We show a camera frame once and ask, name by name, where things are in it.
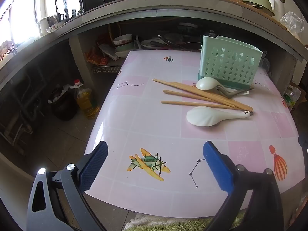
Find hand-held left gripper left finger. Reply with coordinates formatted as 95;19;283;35
26;141;109;231

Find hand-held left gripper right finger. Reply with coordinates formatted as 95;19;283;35
203;141;284;231

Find white rice paddle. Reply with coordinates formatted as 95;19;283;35
186;106;253;127

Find wooden chopstick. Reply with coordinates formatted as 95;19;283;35
163;90;239;109
171;83;252;111
160;100;246;111
153;78;254;111
171;81;254;111

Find white soup spoon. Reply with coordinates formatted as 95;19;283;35
196;76;250;95

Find green star-cut utensil holder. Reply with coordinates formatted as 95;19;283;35
197;35;263;89

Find yellow cooking oil bottle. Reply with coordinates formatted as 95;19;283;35
73;79;100;119

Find dark jar with bag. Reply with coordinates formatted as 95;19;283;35
48;84;78;121

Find fluffy green mat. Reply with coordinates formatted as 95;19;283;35
124;213;243;231

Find green packet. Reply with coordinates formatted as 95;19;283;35
284;87;301;111

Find red snack packets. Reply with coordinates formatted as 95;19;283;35
84;48;106;65

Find stack of bowls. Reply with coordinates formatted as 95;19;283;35
113;34;134;58

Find white plate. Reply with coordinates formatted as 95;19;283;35
141;38;169;51

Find white mug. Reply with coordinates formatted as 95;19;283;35
37;17;49;35

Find clear plastic bag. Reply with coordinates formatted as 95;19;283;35
280;12;305;35

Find grey concrete kitchen counter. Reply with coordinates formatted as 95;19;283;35
0;0;308;82

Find window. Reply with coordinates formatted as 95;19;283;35
0;0;80;53

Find wooden cutting board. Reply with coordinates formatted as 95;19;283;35
212;0;287;28

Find green enamel bowl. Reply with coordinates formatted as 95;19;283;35
243;0;275;15

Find white jar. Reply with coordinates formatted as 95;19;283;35
261;0;282;16

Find metal wire rack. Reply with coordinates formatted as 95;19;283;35
91;65;121;74

